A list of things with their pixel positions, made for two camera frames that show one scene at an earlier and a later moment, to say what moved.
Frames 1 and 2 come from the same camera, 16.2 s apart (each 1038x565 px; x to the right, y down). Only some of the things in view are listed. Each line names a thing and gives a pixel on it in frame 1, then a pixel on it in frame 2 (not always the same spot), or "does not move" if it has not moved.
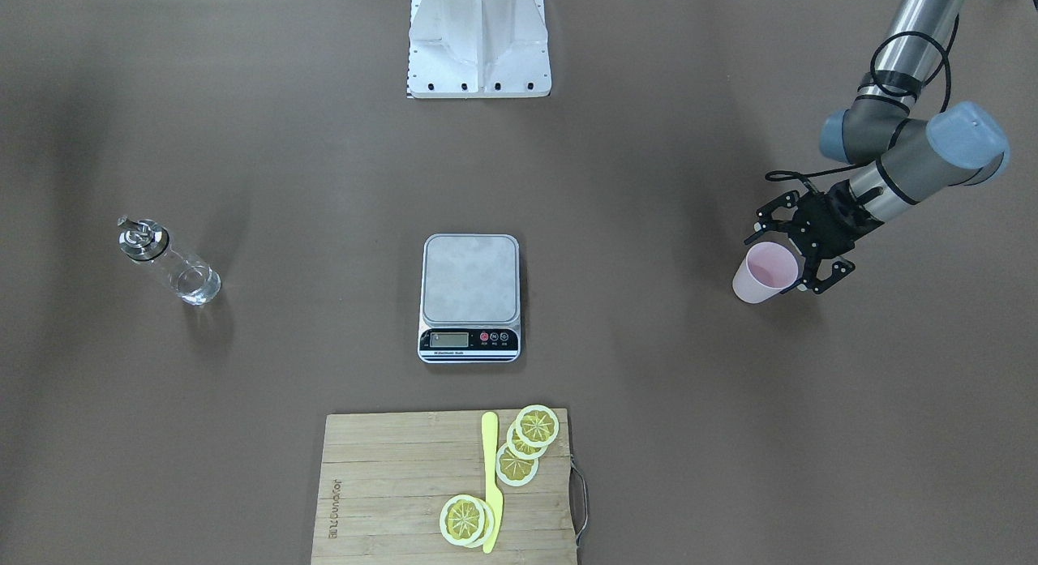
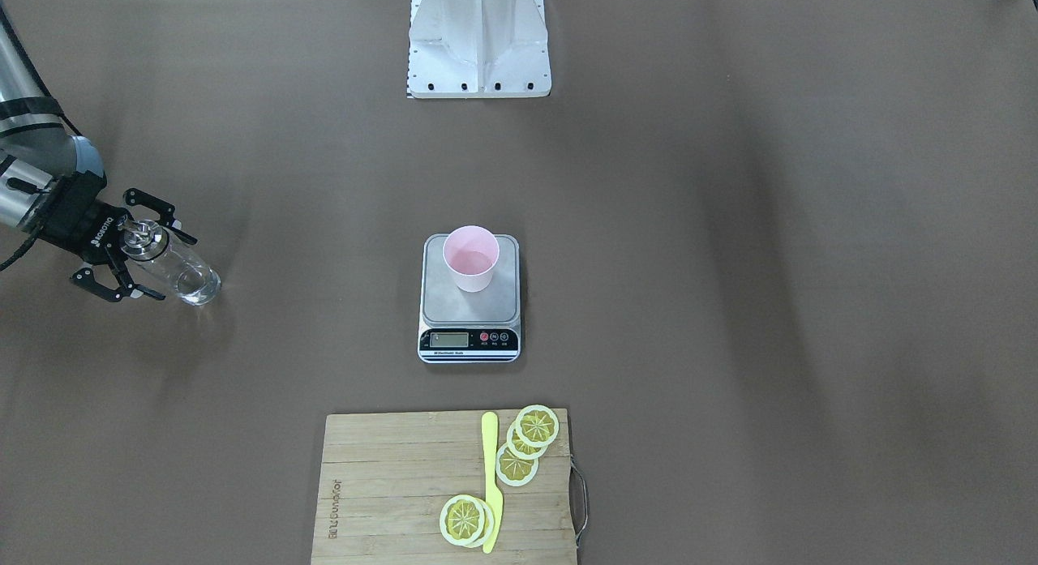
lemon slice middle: (521, 447) does not move
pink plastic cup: (766, 268) to (471, 253)
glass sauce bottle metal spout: (147, 241) does not move
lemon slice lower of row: (513, 470) does not move
